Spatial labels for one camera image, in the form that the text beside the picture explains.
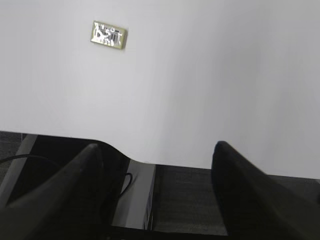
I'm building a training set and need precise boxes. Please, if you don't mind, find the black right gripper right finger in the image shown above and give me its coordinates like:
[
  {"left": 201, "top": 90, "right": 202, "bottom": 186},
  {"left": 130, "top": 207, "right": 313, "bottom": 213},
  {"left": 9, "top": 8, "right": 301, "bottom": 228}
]
[{"left": 211, "top": 140, "right": 320, "bottom": 240}]

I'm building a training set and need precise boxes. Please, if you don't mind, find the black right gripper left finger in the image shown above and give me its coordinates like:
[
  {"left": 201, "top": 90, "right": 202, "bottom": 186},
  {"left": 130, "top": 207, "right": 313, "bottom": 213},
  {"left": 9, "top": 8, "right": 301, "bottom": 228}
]
[{"left": 0, "top": 143, "right": 104, "bottom": 240}]

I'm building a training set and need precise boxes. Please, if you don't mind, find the yellow eraser barcode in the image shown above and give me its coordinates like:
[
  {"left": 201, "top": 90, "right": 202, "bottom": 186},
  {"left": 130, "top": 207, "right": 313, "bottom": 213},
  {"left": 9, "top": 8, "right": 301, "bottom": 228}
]
[{"left": 90, "top": 20, "right": 128, "bottom": 50}]

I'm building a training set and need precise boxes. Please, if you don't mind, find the grey table leg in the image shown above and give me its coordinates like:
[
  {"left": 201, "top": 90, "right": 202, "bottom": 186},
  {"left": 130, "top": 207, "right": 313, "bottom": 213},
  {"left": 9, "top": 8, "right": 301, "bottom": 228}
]
[{"left": 112, "top": 160, "right": 156, "bottom": 230}]

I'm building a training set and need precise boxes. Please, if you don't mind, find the black cable under table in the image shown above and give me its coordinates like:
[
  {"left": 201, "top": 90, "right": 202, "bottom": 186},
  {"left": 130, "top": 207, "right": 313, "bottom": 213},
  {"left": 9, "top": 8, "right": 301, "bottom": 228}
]
[{"left": 117, "top": 172, "right": 135, "bottom": 198}]

